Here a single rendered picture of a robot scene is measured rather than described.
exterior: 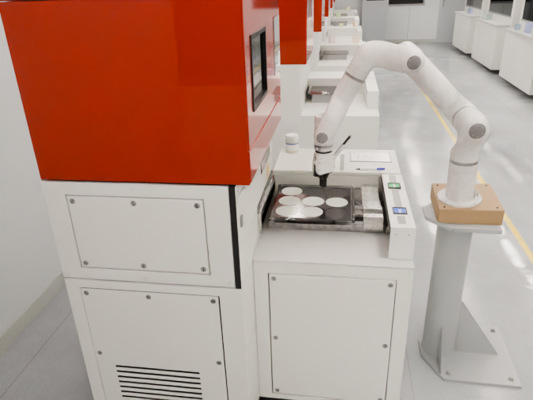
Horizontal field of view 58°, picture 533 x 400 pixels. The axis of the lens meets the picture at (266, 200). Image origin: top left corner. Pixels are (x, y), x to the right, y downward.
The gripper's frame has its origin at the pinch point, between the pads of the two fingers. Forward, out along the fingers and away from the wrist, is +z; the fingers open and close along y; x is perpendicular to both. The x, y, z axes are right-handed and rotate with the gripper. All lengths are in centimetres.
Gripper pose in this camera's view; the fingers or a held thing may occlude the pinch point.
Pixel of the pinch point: (323, 182)
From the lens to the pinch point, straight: 222.5
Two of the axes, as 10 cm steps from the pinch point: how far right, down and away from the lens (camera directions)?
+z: 0.3, 9.1, 4.2
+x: -5.5, -3.3, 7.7
